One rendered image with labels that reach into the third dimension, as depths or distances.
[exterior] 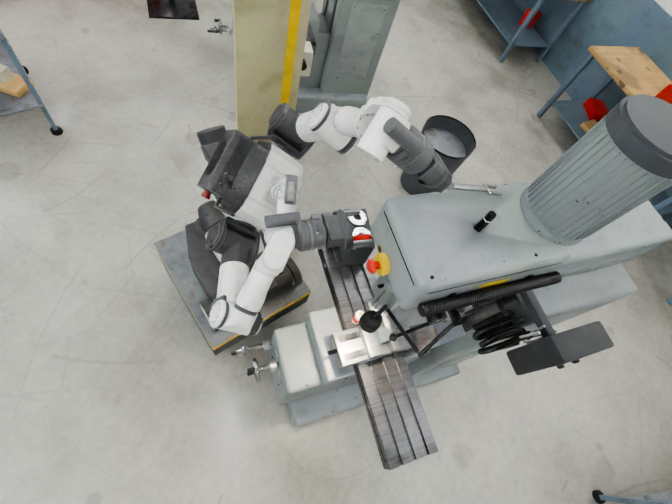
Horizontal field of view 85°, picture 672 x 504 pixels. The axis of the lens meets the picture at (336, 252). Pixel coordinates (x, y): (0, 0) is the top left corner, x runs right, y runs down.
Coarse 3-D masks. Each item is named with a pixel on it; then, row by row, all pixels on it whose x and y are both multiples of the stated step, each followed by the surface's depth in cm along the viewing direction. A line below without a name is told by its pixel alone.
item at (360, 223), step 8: (352, 216) 176; (360, 216) 178; (352, 224) 175; (360, 224) 175; (368, 224) 178; (352, 232) 173; (360, 232) 173; (368, 232) 174; (360, 248) 171; (368, 248) 173; (344, 256) 181; (352, 256) 178; (360, 256) 179; (368, 256) 181; (344, 264) 185; (352, 264) 186
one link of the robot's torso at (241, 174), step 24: (240, 144) 110; (264, 144) 119; (216, 168) 108; (240, 168) 111; (264, 168) 116; (288, 168) 120; (216, 192) 109; (240, 192) 113; (264, 192) 118; (240, 216) 117
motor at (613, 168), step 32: (640, 96) 76; (608, 128) 75; (640, 128) 70; (576, 160) 82; (608, 160) 75; (640, 160) 71; (544, 192) 91; (576, 192) 84; (608, 192) 78; (640, 192) 76; (544, 224) 94; (576, 224) 89
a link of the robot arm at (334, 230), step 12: (324, 216) 104; (336, 216) 105; (312, 228) 99; (324, 228) 100; (336, 228) 103; (348, 228) 103; (312, 240) 99; (324, 240) 100; (336, 240) 102; (348, 240) 102
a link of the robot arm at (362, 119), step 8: (368, 104) 81; (376, 104) 78; (384, 104) 75; (392, 104) 73; (400, 104) 73; (360, 112) 82; (368, 112) 81; (376, 112) 81; (400, 112) 74; (408, 112) 74; (352, 120) 84; (360, 120) 83; (368, 120) 83; (352, 128) 85; (360, 128) 83; (360, 136) 84
